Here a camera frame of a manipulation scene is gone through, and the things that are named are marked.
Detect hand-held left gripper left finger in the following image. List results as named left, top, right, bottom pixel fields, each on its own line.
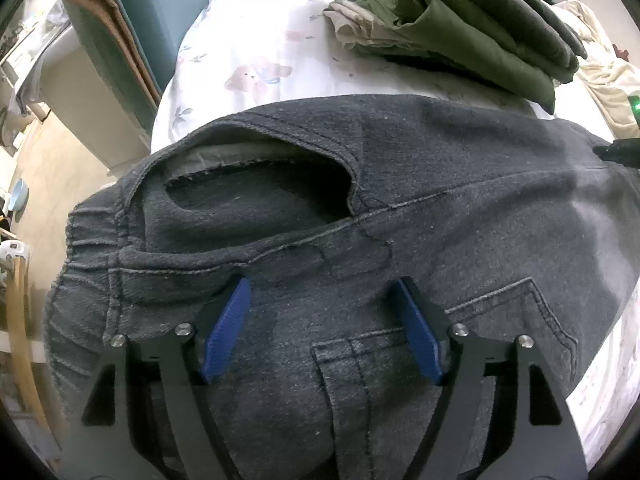
left=59, top=276, right=252, bottom=480

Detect folded olive green pants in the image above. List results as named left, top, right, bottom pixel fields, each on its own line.
left=345, top=0, right=558, bottom=113

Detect white floral bed sheet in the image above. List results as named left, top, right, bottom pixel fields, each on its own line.
left=150, top=0, right=640, bottom=466

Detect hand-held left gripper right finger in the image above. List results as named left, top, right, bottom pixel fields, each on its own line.
left=392, top=276, right=589, bottom=480

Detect folded beige garment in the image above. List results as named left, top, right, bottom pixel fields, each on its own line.
left=324, top=0, right=436, bottom=56

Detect crumpled cream blanket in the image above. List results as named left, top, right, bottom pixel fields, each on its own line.
left=550, top=0, right=640, bottom=141

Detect curved wooden chair frame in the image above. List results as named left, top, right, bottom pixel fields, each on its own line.
left=5, top=255, right=66, bottom=441

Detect teal padded headboard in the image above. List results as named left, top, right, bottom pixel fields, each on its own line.
left=62, top=0, right=236, bottom=126

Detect dark grey denim pants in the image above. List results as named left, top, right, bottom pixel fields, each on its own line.
left=44, top=94, right=640, bottom=480

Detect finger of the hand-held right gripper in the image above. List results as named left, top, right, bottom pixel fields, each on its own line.
left=594, top=139, right=640, bottom=167

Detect light blue bowl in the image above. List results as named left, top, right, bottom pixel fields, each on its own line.
left=9, top=180, right=30, bottom=216

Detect beige bedside cabinet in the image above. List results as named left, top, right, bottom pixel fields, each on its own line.
left=37, top=45, right=156, bottom=168

